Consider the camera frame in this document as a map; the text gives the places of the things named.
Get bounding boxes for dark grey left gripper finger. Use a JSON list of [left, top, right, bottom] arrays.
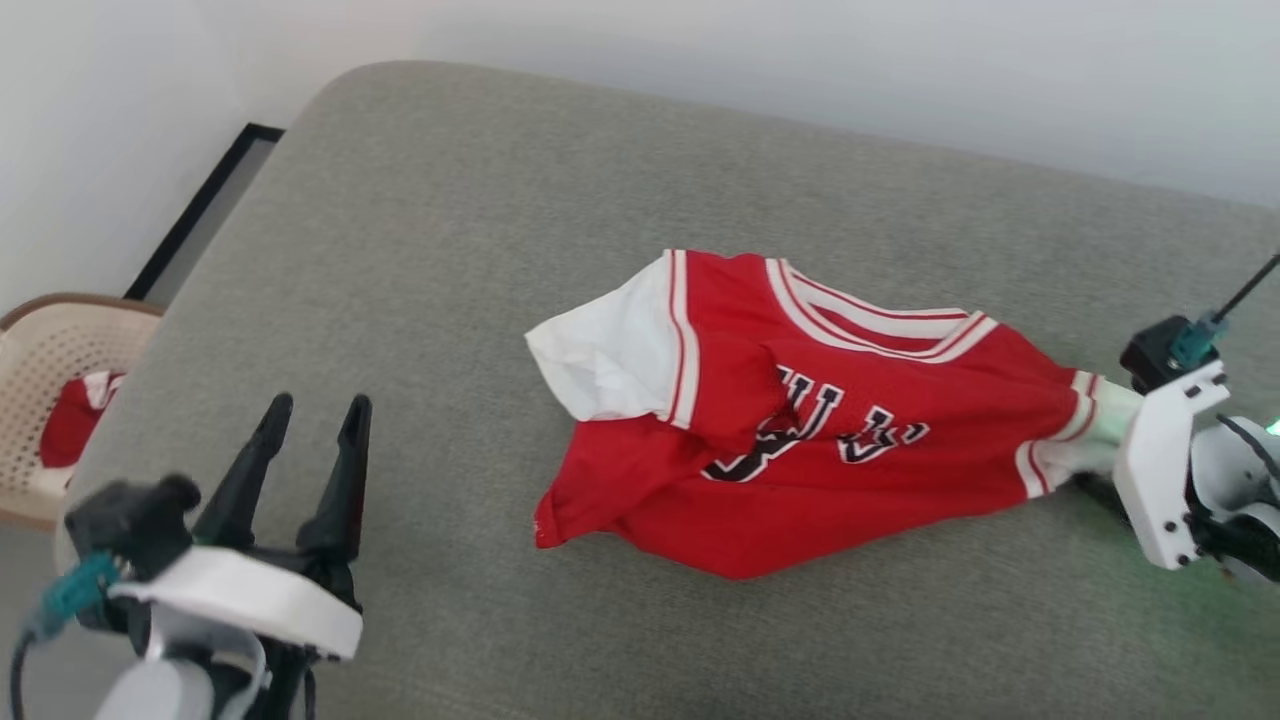
[[192, 393, 294, 549], [297, 394, 373, 601]]

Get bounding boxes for beige perforated laundry basket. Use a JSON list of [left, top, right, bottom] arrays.
[[0, 292, 166, 531]]

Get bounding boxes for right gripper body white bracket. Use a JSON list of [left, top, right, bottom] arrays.
[[1113, 360, 1280, 586]]

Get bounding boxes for red and white crumpled garment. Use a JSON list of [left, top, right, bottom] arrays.
[[38, 370, 126, 469]]

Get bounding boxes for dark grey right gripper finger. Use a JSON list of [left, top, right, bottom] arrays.
[[1075, 474, 1131, 521]]

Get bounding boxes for black framed grey panel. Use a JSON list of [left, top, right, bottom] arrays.
[[122, 122, 286, 306]]

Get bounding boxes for red basketball jersey white sleeves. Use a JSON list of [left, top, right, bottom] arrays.
[[524, 248, 1141, 581]]

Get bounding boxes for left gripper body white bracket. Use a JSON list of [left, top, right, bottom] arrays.
[[108, 547, 363, 720]]

